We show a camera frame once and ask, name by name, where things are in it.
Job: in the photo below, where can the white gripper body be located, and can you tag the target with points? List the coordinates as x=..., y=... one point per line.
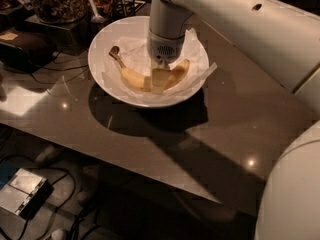
x=165, y=48

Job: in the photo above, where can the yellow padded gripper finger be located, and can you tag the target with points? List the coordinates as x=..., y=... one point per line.
x=159, y=77

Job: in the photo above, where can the yellow banana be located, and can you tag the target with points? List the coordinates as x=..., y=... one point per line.
x=141, y=82

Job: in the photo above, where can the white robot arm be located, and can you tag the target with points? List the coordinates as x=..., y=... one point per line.
x=285, y=42

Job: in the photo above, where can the white bowl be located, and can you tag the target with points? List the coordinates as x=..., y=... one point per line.
x=132, y=27

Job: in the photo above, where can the white paper napkin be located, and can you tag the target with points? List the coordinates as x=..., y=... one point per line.
x=133, y=52

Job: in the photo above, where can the silver scoop spoon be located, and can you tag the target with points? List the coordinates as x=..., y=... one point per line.
x=96, y=17

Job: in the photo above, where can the dark metal stand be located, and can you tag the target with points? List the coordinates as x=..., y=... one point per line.
x=71, y=38

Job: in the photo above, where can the glass jar of nuts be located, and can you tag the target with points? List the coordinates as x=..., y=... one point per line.
x=59, y=11

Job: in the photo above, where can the black device with label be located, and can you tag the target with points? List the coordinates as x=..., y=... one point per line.
x=25, y=51

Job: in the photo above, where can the blue box on floor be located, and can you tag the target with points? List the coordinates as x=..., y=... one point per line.
x=7, y=171

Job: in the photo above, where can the grey metal box on floor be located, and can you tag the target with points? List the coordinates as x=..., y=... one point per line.
x=24, y=193

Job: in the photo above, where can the black wire basket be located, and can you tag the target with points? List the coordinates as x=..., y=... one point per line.
x=127, y=9

